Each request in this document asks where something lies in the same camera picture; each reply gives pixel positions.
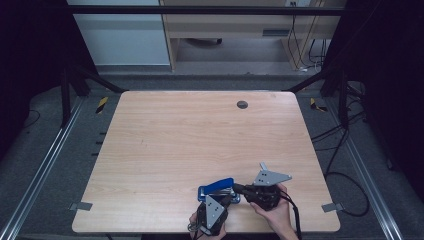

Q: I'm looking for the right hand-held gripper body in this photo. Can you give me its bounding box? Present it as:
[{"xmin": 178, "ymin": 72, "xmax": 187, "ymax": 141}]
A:
[{"xmin": 244, "ymin": 162, "xmax": 293, "ymax": 212}]

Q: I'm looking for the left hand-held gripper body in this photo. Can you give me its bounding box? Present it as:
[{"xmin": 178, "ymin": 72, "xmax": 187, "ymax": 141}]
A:
[{"xmin": 196, "ymin": 195, "xmax": 228, "ymax": 236}]

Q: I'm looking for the blue stapler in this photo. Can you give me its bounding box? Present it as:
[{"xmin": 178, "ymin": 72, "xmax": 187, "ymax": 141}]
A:
[{"xmin": 197, "ymin": 177, "xmax": 241, "ymax": 205}]

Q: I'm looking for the person's left hand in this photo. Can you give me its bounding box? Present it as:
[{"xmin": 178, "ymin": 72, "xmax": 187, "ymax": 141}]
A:
[{"xmin": 188, "ymin": 213, "xmax": 228, "ymax": 240}]

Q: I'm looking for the person's right hand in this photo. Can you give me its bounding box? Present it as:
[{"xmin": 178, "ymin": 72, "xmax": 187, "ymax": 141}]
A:
[{"xmin": 249, "ymin": 184, "xmax": 295, "ymax": 233}]

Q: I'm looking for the yellow black tape strip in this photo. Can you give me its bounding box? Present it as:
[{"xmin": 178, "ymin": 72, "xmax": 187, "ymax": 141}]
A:
[
  {"xmin": 309, "ymin": 97, "xmax": 329, "ymax": 113},
  {"xmin": 95, "ymin": 96, "xmax": 110, "ymax": 115}
]

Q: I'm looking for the light wooden desk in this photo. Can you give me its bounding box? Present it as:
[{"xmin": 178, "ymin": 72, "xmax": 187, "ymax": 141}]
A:
[{"xmin": 159, "ymin": 0, "xmax": 346, "ymax": 72}]

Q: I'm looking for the black curtain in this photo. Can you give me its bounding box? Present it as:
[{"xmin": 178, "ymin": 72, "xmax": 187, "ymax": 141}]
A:
[
  {"xmin": 0, "ymin": 0, "xmax": 98, "ymax": 162},
  {"xmin": 324, "ymin": 0, "xmax": 424, "ymax": 202}
]

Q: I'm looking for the white power outlet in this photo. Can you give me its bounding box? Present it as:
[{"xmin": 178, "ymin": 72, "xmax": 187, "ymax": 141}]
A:
[{"xmin": 285, "ymin": 0, "xmax": 312, "ymax": 8}]

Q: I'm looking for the white cabinet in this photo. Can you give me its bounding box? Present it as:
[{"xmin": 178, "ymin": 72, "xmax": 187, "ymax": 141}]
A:
[{"xmin": 66, "ymin": 0, "xmax": 171, "ymax": 67}]

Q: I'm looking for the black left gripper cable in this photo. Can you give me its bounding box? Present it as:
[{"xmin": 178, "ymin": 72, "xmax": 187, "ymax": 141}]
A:
[{"xmin": 187, "ymin": 221, "xmax": 202, "ymax": 240}]

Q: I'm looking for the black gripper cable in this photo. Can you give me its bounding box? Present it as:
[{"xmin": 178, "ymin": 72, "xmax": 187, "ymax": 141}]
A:
[
  {"xmin": 187, "ymin": 221, "xmax": 202, "ymax": 240},
  {"xmin": 279, "ymin": 191, "xmax": 303, "ymax": 240}
]

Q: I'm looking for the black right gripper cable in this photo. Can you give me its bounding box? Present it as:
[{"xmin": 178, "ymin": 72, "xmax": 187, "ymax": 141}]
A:
[{"xmin": 279, "ymin": 191, "xmax": 303, "ymax": 240}]

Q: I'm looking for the grey metal table bracket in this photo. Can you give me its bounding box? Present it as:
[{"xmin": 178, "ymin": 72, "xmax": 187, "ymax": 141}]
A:
[
  {"xmin": 68, "ymin": 201, "xmax": 94, "ymax": 212},
  {"xmin": 321, "ymin": 202, "xmax": 345, "ymax": 213}
]

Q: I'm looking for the black looped floor cable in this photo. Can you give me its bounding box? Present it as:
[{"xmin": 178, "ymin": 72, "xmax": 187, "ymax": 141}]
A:
[{"xmin": 324, "ymin": 171, "xmax": 371, "ymax": 218}]

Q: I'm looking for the aluminium floor rail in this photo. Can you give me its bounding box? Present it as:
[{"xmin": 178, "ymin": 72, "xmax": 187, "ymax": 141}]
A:
[
  {"xmin": 0, "ymin": 96, "xmax": 85, "ymax": 240},
  {"xmin": 324, "ymin": 98, "xmax": 405, "ymax": 240}
]

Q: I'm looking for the black metal frame strut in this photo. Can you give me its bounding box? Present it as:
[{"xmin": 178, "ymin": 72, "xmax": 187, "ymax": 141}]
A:
[
  {"xmin": 286, "ymin": 68, "xmax": 350, "ymax": 130},
  {"xmin": 59, "ymin": 64, "xmax": 128, "ymax": 128}
]

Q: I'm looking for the black hanging cable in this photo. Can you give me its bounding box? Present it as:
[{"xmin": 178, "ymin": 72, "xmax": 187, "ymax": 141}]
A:
[{"xmin": 287, "ymin": 2, "xmax": 301, "ymax": 69}]

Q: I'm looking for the yellow hanging cable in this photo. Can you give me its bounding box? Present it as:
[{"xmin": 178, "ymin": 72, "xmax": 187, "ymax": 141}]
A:
[{"xmin": 293, "ymin": 0, "xmax": 326, "ymax": 69}]

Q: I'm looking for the black horizontal frame bar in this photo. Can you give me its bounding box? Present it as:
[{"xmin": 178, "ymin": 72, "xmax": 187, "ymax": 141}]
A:
[{"xmin": 66, "ymin": 4, "xmax": 348, "ymax": 16}]

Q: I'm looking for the thin black floor cable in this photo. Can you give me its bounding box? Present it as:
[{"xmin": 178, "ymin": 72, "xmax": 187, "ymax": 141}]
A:
[{"xmin": 23, "ymin": 109, "xmax": 42, "ymax": 130}]

